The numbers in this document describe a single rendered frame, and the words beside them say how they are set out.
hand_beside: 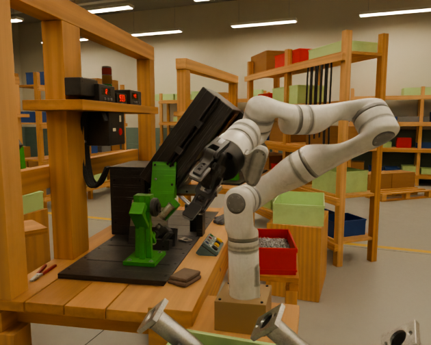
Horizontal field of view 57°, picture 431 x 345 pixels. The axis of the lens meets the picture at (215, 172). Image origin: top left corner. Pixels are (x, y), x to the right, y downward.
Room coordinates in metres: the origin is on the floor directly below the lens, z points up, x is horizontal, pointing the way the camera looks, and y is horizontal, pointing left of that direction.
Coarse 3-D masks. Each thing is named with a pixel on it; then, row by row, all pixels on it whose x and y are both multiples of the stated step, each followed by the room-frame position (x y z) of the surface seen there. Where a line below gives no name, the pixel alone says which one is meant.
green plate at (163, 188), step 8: (152, 168) 1.83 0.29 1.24; (160, 168) 1.82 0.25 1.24; (168, 168) 1.81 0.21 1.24; (176, 168) 1.81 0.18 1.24; (152, 176) 1.82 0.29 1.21; (160, 176) 1.81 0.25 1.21; (168, 176) 1.80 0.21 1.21; (152, 184) 1.81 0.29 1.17; (160, 184) 1.80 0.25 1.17; (168, 184) 1.79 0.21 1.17; (152, 192) 1.80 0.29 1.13; (160, 192) 1.79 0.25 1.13; (168, 192) 1.78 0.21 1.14; (176, 192) 1.85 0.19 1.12; (160, 200) 1.78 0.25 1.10; (168, 200) 1.78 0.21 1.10
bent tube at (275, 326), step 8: (280, 304) 0.53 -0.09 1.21; (272, 312) 0.53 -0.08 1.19; (280, 312) 0.52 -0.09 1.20; (264, 320) 0.54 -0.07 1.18; (272, 320) 0.51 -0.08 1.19; (280, 320) 0.53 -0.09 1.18; (256, 328) 0.54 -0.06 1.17; (264, 328) 0.51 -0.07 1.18; (272, 328) 0.50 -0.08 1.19; (280, 328) 0.52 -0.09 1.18; (288, 328) 0.52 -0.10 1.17; (256, 336) 0.52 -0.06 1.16; (272, 336) 0.52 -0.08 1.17; (280, 336) 0.51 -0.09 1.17; (288, 336) 0.52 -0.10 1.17; (296, 336) 0.52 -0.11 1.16; (280, 344) 0.51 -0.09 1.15; (288, 344) 0.51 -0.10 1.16; (296, 344) 0.51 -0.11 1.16; (304, 344) 0.52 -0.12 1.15
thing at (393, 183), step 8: (368, 176) 7.49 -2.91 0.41; (384, 176) 7.62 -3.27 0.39; (392, 176) 7.68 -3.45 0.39; (400, 176) 7.74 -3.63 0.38; (408, 176) 7.81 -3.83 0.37; (368, 184) 7.49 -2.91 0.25; (384, 184) 7.62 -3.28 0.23; (392, 184) 7.69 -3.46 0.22; (400, 184) 7.75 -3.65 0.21; (408, 184) 7.81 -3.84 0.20; (384, 192) 7.22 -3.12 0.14; (392, 192) 7.22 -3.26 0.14; (400, 192) 7.22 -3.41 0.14; (408, 192) 7.29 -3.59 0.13; (416, 192) 7.80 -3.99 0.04; (424, 192) 7.54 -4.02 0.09; (384, 200) 7.11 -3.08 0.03; (392, 200) 7.16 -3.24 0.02; (400, 200) 7.23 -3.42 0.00
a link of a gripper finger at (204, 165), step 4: (208, 148) 0.66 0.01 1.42; (208, 152) 0.66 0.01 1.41; (212, 152) 0.65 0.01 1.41; (204, 156) 0.66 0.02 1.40; (208, 156) 0.66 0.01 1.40; (212, 156) 0.65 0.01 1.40; (204, 160) 0.66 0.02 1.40; (208, 160) 0.66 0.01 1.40; (212, 160) 0.66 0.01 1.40; (200, 164) 0.65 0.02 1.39; (204, 164) 0.65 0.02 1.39; (208, 164) 0.65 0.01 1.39; (196, 168) 0.64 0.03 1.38; (200, 168) 0.64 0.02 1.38; (204, 168) 0.64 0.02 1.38; (196, 172) 0.63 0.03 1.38; (200, 172) 0.63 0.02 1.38
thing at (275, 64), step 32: (256, 64) 5.81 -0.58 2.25; (288, 64) 4.84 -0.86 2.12; (320, 64) 4.14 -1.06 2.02; (384, 64) 4.00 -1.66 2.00; (288, 96) 4.85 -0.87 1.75; (320, 96) 4.12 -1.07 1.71; (384, 96) 4.01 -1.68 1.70; (352, 128) 4.02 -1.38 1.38; (352, 192) 4.03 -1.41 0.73; (352, 224) 4.04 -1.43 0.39
